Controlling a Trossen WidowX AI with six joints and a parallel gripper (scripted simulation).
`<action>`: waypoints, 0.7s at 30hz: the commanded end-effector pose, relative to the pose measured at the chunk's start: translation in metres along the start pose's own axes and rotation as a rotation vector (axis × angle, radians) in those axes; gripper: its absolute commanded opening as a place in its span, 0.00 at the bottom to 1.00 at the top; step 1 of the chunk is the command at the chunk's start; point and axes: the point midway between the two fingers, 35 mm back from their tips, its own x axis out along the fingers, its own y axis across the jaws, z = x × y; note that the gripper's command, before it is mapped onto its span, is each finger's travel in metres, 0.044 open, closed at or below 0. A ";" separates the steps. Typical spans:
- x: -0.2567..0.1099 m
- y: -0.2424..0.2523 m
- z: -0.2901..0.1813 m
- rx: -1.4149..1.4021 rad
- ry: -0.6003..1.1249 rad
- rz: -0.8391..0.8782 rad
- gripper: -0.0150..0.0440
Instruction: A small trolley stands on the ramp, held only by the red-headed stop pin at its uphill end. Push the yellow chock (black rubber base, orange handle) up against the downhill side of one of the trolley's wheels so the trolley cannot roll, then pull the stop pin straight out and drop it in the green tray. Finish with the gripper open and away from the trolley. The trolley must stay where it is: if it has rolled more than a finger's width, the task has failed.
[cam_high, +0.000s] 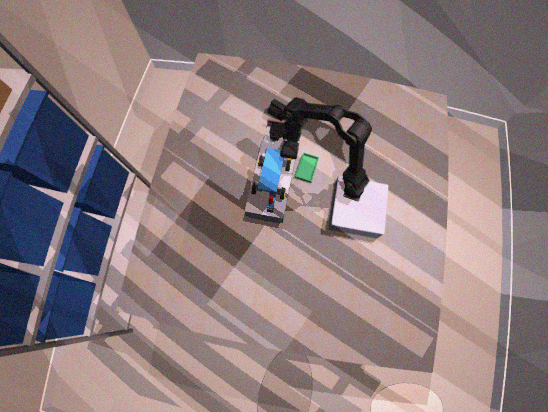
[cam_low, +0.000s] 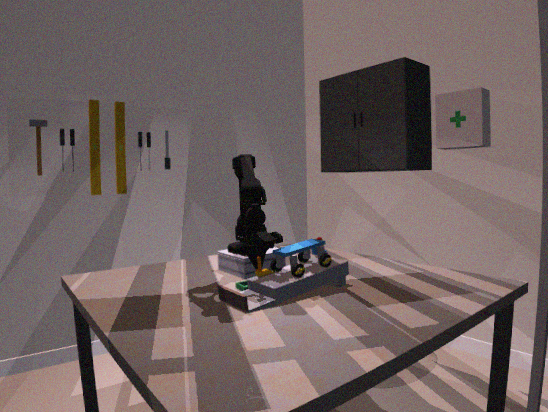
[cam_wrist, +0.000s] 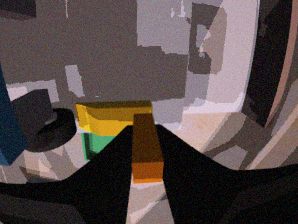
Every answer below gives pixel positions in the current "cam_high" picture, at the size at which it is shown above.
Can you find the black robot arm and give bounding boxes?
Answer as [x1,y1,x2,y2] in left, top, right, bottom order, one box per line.
[267,98,372,202]

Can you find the green tray floor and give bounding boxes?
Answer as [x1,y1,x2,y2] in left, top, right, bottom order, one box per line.
[297,154,318,180]

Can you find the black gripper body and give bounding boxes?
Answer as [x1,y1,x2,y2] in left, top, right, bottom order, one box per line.
[281,127,302,159]

